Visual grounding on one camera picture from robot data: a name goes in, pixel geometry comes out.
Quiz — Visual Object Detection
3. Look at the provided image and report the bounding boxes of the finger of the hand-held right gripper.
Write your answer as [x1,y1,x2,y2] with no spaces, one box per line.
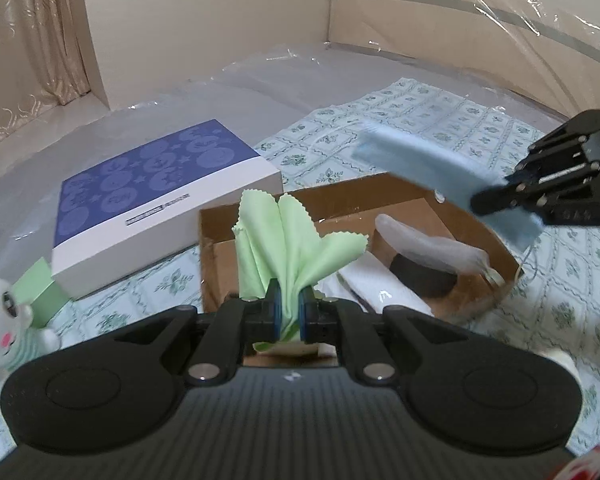
[516,109,600,177]
[470,159,600,222]

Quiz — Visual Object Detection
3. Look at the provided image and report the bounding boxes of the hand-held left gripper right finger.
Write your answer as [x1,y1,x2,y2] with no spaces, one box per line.
[298,279,468,386]

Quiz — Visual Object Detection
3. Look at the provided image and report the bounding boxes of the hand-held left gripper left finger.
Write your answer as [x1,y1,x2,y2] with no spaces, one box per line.
[112,279,283,386]

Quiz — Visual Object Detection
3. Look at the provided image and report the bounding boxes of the brown cardboard box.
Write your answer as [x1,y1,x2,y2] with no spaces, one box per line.
[198,172,523,361]

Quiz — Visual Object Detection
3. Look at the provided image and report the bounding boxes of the light green cloth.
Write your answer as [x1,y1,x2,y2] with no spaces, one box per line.
[231,188,370,356]

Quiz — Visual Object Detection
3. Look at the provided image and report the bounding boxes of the white towel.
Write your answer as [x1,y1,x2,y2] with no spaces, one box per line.
[337,262,436,318]

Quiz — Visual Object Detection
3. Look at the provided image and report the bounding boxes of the light blue face mask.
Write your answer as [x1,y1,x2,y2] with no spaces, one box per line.
[354,127,545,281]

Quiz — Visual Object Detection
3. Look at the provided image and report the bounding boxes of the translucent white pouch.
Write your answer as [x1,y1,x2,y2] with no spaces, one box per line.
[374,212,503,286]

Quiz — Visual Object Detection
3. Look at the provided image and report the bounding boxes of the dark brown round object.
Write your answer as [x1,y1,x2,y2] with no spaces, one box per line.
[390,255,458,298]

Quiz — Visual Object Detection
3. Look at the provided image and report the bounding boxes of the plastic-wrapped headboard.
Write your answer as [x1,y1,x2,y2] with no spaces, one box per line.
[327,0,600,121]

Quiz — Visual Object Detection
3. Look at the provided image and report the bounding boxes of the blue and white flat box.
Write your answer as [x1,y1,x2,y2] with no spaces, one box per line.
[51,119,283,302]

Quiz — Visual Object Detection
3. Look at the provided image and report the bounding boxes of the light green small box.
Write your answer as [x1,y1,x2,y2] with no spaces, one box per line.
[11,256,73,328]

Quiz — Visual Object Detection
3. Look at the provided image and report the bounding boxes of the clear plastic mattress cover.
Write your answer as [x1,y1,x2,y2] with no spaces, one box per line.
[0,42,581,211]

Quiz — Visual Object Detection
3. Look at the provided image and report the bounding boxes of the red and white tag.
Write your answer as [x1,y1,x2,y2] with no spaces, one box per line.
[555,442,600,480]

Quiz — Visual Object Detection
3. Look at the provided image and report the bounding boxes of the beige curtain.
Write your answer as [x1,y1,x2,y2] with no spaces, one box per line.
[0,0,106,153]

